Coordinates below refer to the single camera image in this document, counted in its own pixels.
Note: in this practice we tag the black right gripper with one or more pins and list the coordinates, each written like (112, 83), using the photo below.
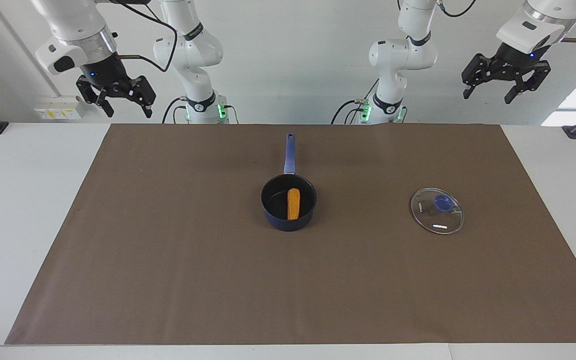
(105, 72)

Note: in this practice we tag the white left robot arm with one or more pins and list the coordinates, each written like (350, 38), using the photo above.
(398, 55)

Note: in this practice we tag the brown table mat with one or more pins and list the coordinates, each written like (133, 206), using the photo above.
(318, 280)

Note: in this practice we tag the glass lid with blue knob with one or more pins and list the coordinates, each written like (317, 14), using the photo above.
(433, 220)

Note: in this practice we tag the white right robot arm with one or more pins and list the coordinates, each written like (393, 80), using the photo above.
(193, 50)

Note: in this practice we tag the white wall outlet box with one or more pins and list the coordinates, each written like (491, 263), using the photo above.
(58, 111)

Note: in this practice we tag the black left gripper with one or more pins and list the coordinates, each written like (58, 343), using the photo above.
(515, 60)

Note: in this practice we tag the yellow toy corn cob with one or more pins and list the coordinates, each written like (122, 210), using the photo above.
(293, 205)

